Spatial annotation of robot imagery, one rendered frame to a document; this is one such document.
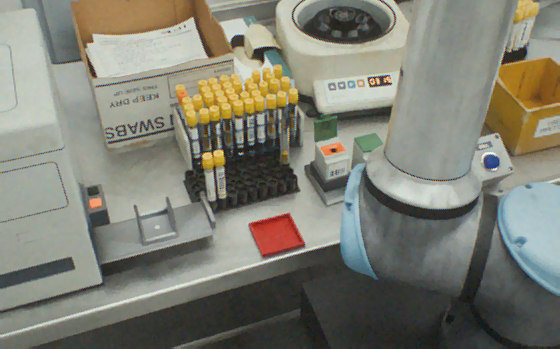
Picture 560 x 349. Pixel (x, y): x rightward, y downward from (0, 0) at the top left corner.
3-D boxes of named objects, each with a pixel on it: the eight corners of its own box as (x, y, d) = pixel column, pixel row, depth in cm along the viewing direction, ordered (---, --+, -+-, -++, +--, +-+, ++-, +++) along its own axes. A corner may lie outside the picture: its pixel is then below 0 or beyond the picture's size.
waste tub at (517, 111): (512, 158, 116) (526, 111, 109) (473, 113, 125) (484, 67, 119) (579, 142, 119) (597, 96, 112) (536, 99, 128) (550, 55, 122)
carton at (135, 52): (105, 152, 117) (88, 80, 107) (82, 66, 137) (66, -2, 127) (241, 122, 123) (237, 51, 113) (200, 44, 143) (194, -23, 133)
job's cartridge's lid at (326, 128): (314, 118, 104) (313, 116, 105) (315, 143, 107) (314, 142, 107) (337, 112, 105) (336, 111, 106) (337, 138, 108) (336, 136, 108)
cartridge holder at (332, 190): (326, 206, 107) (327, 190, 105) (304, 171, 113) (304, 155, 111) (357, 197, 109) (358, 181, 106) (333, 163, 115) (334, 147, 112)
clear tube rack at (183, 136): (189, 174, 113) (185, 142, 108) (176, 139, 120) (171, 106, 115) (303, 147, 118) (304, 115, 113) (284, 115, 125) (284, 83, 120)
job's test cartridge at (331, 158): (325, 190, 108) (327, 160, 104) (313, 171, 111) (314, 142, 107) (347, 183, 109) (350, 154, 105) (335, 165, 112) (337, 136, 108)
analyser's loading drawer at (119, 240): (75, 277, 94) (67, 252, 90) (69, 243, 99) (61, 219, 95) (217, 239, 99) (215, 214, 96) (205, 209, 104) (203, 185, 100)
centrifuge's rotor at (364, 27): (312, 71, 126) (313, 38, 121) (295, 30, 137) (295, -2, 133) (391, 62, 128) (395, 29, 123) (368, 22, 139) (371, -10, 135)
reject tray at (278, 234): (262, 258, 99) (262, 254, 99) (248, 226, 104) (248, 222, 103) (305, 246, 101) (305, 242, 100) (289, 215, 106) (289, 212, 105)
